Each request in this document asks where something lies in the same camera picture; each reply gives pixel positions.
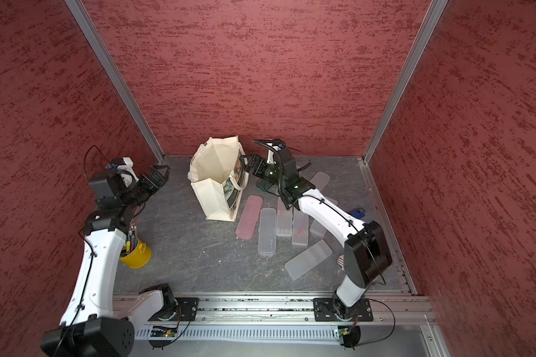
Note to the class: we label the red white striped sock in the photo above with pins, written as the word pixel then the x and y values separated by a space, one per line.
pixel 341 262

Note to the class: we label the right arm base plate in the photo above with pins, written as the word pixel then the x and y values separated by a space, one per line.
pixel 332 309

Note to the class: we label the aluminium corner post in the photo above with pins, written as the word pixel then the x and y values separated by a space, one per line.
pixel 85 23
pixel 422 38

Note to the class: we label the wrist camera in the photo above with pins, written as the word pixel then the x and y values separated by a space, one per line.
pixel 277 151
pixel 125 165

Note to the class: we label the left small circuit board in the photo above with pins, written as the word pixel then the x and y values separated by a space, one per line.
pixel 163 332

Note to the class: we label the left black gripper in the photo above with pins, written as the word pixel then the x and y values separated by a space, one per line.
pixel 162 179

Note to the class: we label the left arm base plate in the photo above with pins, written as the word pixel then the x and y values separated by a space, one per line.
pixel 179 309

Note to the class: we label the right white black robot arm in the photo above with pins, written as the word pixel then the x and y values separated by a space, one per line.
pixel 366 252

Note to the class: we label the cream canvas tote bag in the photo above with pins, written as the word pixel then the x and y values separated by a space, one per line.
pixel 218 178

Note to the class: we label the yellow pencil cup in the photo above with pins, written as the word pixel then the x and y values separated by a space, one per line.
pixel 135 254

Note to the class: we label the right small circuit board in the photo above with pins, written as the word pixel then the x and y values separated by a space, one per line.
pixel 341 332

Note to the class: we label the aluminium front rail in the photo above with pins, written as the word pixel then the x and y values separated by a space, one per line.
pixel 303 308

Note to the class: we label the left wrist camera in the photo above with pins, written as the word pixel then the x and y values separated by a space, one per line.
pixel 125 165

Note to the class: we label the left aluminium corner post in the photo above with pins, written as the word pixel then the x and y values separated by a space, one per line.
pixel 85 23

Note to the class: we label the frosted translucent pencil case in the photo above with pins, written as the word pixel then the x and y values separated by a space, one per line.
pixel 320 180

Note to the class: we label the pink translucent pencil case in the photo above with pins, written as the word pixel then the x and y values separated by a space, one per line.
pixel 249 217

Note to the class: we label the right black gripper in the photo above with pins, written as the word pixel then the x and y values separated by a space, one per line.
pixel 262 165

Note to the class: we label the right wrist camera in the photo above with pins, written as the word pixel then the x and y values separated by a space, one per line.
pixel 277 151

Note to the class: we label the small circuit board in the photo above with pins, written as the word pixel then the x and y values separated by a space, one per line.
pixel 341 332
pixel 163 332

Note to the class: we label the dark green pencil case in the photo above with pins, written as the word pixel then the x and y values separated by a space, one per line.
pixel 268 185

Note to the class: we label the blue black stapler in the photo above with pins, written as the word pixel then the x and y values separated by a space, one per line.
pixel 358 213

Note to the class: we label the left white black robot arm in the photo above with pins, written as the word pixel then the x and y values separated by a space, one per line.
pixel 90 326

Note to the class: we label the right aluminium corner post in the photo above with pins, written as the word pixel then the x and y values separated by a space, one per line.
pixel 422 38

